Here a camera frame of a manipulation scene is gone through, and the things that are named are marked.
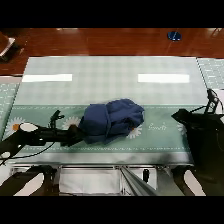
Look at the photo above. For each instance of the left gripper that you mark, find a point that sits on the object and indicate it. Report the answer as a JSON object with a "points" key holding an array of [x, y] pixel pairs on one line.
{"points": [[72, 136]]}

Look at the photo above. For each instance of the blue garment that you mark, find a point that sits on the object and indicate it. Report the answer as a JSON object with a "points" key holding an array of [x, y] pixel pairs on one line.
{"points": [[111, 121]]}

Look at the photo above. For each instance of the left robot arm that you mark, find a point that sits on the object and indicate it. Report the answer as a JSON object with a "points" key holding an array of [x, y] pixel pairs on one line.
{"points": [[43, 135]]}

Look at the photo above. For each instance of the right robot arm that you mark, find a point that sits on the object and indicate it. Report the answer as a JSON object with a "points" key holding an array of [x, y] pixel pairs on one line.
{"points": [[206, 140]]}

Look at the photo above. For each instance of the blue round object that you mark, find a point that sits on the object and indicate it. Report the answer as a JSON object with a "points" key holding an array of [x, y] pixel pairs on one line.
{"points": [[174, 35]]}

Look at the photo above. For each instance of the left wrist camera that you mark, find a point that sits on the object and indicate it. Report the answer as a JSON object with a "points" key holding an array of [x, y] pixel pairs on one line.
{"points": [[55, 119]]}

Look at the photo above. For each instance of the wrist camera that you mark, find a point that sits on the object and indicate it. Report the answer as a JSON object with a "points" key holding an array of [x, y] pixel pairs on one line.
{"points": [[211, 101], [55, 119]]}

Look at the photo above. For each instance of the silver frame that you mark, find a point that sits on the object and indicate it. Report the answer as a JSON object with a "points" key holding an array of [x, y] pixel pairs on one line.
{"points": [[140, 186]]}

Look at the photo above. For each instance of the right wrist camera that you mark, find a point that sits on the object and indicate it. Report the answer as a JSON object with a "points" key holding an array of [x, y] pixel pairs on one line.
{"points": [[211, 101]]}

